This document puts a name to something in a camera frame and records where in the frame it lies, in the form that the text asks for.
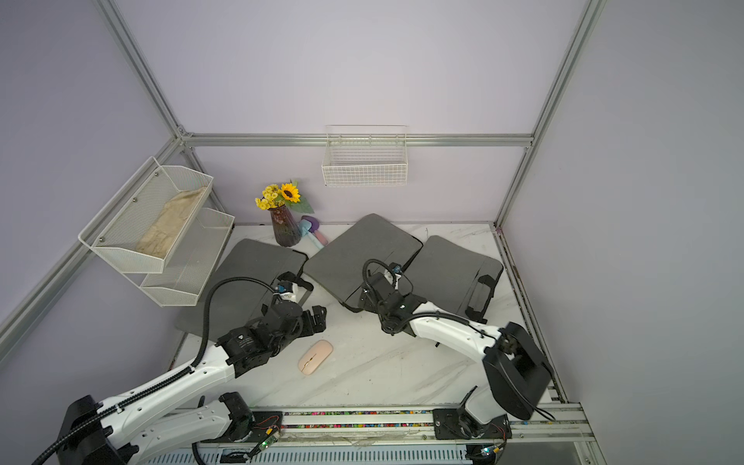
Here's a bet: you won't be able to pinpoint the grey laptop bag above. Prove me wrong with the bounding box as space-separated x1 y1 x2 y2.
303 214 424 313
176 239 308 341
404 236 504 324

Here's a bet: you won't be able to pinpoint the white wire wall basket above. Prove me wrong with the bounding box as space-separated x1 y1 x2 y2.
322 125 409 188

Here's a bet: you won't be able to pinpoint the pink computer mouse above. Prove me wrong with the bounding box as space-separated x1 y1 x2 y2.
298 340 333 376

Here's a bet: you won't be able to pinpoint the black corrugated cable conduit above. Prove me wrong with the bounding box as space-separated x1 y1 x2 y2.
31 275 280 465

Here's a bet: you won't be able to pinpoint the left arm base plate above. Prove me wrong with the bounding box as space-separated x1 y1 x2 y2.
234 410 284 445

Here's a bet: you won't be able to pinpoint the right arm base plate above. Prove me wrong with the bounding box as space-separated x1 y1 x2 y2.
432 409 513 440

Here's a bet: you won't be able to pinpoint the dark glass vase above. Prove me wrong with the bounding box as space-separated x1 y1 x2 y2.
269 205 301 247

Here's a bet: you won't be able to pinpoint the purple toy shovel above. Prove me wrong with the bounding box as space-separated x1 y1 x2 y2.
301 215 320 233

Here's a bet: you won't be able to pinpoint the aluminium frame rails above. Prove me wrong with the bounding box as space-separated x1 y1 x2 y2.
1 1 597 464

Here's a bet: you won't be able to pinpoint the beige cloth in shelf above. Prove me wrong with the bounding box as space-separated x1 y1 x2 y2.
136 187 205 259

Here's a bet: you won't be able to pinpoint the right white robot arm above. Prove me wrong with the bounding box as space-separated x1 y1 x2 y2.
360 271 554 424

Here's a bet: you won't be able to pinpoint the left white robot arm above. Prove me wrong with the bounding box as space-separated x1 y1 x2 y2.
52 301 327 464

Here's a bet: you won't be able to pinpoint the yellow artificial sunflowers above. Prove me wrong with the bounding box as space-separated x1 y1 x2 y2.
255 180 315 214

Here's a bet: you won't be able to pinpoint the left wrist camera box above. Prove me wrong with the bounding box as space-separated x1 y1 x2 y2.
271 280 298 304

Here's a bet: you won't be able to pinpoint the white two-tier mesh shelf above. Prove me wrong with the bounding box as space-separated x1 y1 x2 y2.
79 158 234 307

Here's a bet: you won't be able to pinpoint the light blue toy shovel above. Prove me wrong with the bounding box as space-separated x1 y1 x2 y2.
298 220 325 250

